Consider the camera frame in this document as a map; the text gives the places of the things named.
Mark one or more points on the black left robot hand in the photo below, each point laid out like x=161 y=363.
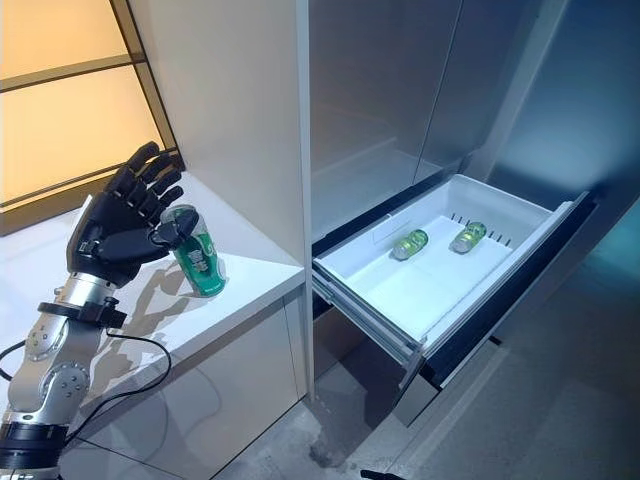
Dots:
x=115 y=235

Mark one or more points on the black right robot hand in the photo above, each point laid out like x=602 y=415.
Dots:
x=377 y=475

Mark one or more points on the green drink can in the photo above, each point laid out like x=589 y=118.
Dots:
x=467 y=236
x=410 y=245
x=200 y=265

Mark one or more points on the fridge drawer with white bin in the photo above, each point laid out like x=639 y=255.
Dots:
x=390 y=290

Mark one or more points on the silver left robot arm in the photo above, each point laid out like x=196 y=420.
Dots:
x=60 y=380

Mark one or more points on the steel fridge drawer front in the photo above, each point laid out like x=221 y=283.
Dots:
x=345 y=340

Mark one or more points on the stainless steel fridge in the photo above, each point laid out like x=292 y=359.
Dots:
x=360 y=100

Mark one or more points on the steel fridge door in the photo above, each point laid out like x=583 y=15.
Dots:
x=485 y=65
x=360 y=100

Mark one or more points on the tall white cabinet panel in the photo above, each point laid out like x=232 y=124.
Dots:
x=225 y=125

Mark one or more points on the grey metallic side panel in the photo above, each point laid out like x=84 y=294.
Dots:
x=575 y=75

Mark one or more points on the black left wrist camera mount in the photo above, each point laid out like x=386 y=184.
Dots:
x=100 y=316

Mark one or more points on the window with dark frame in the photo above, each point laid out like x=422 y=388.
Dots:
x=60 y=125

